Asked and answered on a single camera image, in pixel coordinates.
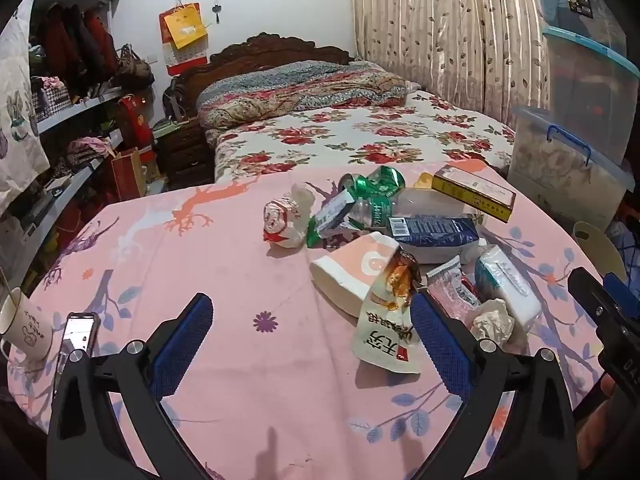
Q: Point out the smartphone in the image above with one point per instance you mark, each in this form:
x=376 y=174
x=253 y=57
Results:
x=77 y=342

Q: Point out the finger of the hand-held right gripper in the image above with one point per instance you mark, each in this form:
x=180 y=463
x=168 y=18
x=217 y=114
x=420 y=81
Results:
x=585 y=290
x=622 y=295

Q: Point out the clear storage box teal lid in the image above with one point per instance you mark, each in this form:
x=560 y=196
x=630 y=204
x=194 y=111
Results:
x=590 y=90

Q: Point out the carved wooden headboard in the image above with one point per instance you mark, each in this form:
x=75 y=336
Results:
x=260 y=52

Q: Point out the green white small box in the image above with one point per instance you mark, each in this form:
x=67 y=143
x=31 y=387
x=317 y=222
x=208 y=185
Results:
x=330 y=215

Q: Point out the red gift bag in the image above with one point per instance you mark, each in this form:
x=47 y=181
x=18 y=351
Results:
x=136 y=120

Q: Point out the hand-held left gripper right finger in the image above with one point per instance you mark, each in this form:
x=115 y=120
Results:
x=440 y=345

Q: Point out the red wall calendar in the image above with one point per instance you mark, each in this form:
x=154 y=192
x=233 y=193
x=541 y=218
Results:
x=187 y=57

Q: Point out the patterned quilt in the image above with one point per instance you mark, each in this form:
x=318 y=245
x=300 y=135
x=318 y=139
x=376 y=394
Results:
x=300 y=90

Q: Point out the clear storage box black label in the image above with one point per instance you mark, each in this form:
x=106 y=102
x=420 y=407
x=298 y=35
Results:
x=570 y=0

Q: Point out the yellow box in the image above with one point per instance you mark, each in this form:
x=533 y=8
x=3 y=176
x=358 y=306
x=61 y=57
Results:
x=475 y=190

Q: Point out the grey shelf rack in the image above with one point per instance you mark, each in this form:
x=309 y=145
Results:
x=75 y=110

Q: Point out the pink plastic wrapper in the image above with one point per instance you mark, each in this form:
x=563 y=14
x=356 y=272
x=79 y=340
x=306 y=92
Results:
x=450 y=287

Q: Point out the pink knit cloth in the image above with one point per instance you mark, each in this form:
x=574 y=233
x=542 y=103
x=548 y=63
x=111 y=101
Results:
x=87 y=147

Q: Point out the crushed green can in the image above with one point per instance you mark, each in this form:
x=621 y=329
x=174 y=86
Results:
x=380 y=180

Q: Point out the beige trash bin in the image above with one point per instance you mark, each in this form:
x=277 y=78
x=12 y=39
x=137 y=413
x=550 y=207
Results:
x=597 y=250

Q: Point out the pink leaf-print tablecloth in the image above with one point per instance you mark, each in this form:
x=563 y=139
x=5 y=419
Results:
x=225 y=270

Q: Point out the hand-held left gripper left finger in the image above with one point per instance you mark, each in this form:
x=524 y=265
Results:
x=182 y=345

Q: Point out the floral bed sheet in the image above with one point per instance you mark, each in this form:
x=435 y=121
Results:
x=360 y=135

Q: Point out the white printed tote bag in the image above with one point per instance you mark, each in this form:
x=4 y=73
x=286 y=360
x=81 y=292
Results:
x=17 y=125

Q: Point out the brown red paper bag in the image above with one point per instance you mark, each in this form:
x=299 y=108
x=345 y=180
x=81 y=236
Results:
x=127 y=175

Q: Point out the brown handbag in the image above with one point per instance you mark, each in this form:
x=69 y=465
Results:
x=132 y=67

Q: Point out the dark wooden nightstand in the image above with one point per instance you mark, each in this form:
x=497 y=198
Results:
x=185 y=152

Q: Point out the white teal tissue packet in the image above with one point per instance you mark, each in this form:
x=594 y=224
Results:
x=507 y=285

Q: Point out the white tissue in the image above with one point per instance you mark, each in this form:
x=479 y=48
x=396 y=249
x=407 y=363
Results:
x=492 y=322

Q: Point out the clear plastic bottle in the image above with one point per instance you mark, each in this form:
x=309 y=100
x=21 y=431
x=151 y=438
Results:
x=420 y=202

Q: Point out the dark red jackets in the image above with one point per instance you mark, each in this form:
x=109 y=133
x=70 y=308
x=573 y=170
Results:
x=75 y=45

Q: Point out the orange white paper cup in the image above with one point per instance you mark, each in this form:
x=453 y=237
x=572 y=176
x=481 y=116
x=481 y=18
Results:
x=350 y=270

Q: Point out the dark blue carton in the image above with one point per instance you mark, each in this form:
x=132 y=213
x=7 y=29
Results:
x=435 y=235

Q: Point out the white red wrapper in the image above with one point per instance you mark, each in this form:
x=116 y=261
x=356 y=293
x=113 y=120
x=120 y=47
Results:
x=285 y=220

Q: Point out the hanging wall ornament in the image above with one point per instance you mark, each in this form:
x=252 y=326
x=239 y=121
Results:
x=216 y=7

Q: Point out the white mug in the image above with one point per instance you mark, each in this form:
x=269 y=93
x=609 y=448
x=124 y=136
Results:
x=25 y=327

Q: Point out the houndstooth bag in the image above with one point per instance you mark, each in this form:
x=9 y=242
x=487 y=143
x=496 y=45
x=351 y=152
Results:
x=52 y=97

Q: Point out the white orange snack bag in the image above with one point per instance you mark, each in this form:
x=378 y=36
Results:
x=385 y=335

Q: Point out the yellow paper envelope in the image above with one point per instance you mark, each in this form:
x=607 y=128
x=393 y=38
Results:
x=186 y=27

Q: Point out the leaf-print curtain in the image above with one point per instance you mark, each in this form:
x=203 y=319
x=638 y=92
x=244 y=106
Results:
x=440 y=25

